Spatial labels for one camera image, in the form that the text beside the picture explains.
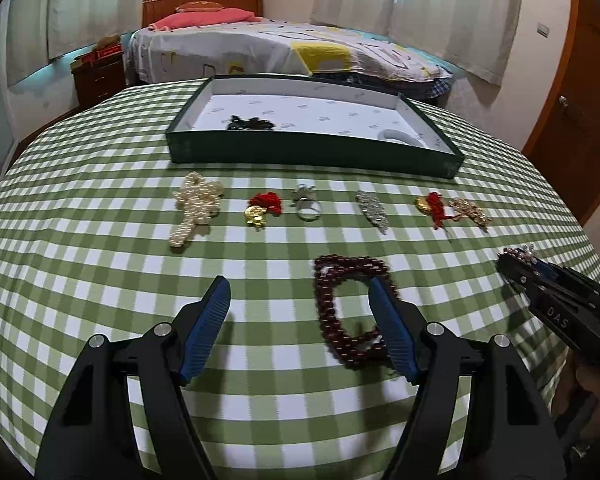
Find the gold cluster earring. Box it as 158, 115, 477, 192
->
450, 198, 493, 229

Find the dark wooden nightstand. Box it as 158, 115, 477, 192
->
70, 51, 127, 109

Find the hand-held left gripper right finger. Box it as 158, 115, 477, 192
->
367, 276, 568, 480

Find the white bangle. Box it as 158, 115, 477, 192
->
377, 129, 427, 149

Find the green checked tablecloth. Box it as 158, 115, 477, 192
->
0, 77, 600, 480

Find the gold pendant with red tassel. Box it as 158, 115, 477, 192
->
244, 192, 285, 229
414, 192, 456, 230

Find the cream pearl necklace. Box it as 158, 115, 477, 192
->
169, 172, 226, 249

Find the dark red bead bracelet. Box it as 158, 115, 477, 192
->
313, 255, 398, 372

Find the pink pillow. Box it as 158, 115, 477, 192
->
147, 8, 262, 32

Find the silver ring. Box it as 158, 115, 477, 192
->
291, 184, 325, 222

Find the blue plaid bed skirt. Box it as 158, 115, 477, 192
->
312, 71, 453, 107

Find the silver leaf brooch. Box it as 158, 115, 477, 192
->
356, 191, 390, 235

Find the dark green cardboard tray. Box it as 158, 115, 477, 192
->
165, 75, 466, 180

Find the wooden door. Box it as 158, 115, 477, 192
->
522, 0, 600, 227

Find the wooden headboard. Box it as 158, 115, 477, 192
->
141, 0, 264, 28

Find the orange pillow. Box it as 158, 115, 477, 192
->
175, 1, 225, 14

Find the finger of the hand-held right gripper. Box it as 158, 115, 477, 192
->
497, 254, 548, 306
530, 260, 600, 301

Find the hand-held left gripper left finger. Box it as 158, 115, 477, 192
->
35, 275, 232, 480

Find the small silver rhinestone brooch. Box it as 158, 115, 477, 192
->
502, 243, 537, 264

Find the patterned white bedsheet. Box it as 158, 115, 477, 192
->
126, 19, 453, 98

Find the black bead necklace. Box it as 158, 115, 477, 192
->
226, 115, 277, 133

